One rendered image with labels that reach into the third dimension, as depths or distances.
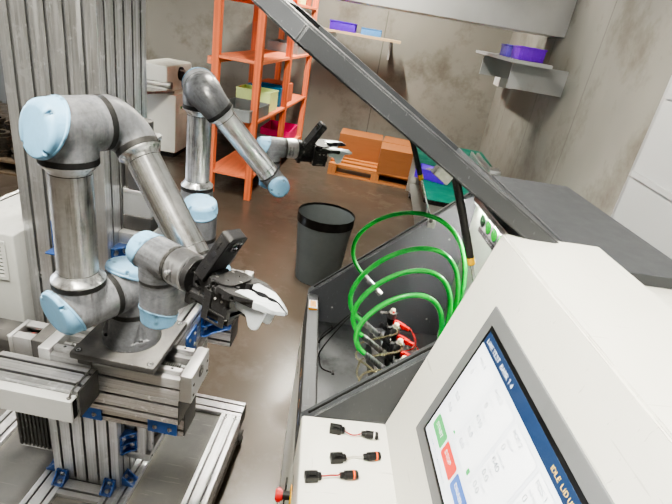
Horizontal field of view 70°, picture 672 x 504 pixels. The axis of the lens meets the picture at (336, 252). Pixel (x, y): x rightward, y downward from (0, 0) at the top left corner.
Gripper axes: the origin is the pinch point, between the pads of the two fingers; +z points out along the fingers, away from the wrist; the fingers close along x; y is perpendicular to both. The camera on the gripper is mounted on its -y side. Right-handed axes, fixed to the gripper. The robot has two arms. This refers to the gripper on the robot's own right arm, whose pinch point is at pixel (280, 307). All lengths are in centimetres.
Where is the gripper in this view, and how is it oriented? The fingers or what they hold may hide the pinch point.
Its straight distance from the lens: 82.0
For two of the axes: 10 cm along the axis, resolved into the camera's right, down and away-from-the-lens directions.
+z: 8.4, 3.5, -4.2
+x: -5.0, 1.7, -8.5
